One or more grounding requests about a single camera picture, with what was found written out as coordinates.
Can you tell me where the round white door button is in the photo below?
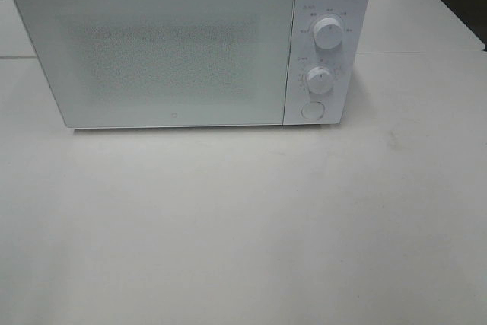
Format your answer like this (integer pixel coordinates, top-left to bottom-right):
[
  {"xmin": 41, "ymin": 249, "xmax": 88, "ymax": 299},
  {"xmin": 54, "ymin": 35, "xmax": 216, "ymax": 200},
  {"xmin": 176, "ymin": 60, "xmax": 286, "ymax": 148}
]
[{"xmin": 301, "ymin": 101, "xmax": 325, "ymax": 120}]

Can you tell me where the white microwave door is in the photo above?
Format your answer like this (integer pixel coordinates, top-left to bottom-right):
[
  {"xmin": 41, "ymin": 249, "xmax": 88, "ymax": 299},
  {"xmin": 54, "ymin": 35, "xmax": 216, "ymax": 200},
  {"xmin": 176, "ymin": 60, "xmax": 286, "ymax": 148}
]
[{"xmin": 14, "ymin": 0, "xmax": 294, "ymax": 128}]

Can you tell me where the lower white timer knob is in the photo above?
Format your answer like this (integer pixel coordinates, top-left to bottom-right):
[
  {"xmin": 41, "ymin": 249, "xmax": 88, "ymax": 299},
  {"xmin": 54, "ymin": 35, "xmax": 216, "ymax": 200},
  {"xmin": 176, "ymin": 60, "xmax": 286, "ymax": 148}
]
[{"xmin": 305, "ymin": 66, "xmax": 334, "ymax": 94}]

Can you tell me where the upper white power knob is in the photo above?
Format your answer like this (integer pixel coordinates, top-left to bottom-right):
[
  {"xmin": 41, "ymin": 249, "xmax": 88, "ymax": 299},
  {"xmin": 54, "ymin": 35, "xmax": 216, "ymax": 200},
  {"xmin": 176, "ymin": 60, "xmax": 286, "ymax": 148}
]
[{"xmin": 311, "ymin": 14, "xmax": 344, "ymax": 50}]

